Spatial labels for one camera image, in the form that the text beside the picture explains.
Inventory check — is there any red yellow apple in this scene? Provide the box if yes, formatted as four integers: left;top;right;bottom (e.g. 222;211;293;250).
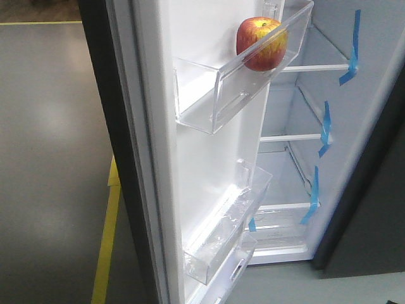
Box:
236;16;289;72

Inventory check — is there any clear fridge crisper drawer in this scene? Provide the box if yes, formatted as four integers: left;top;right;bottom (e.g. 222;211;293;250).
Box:
246;203;309;254

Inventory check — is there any dark grey fridge body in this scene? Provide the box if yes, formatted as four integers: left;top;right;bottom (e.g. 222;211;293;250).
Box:
249;1;404;278

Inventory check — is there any clear upper door bin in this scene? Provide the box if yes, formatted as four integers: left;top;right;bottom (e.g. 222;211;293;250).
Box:
170;1;314;134

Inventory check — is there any clear door bin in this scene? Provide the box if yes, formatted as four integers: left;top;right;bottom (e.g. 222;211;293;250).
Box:
183;159;272;285
170;1;314;134
187;232;257;304

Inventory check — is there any clear middle door bin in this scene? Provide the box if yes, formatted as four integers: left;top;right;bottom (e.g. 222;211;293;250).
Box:
183;159;272;285

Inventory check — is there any clear lower door bin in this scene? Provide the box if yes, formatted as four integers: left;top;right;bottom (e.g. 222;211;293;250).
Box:
187;232;257;304

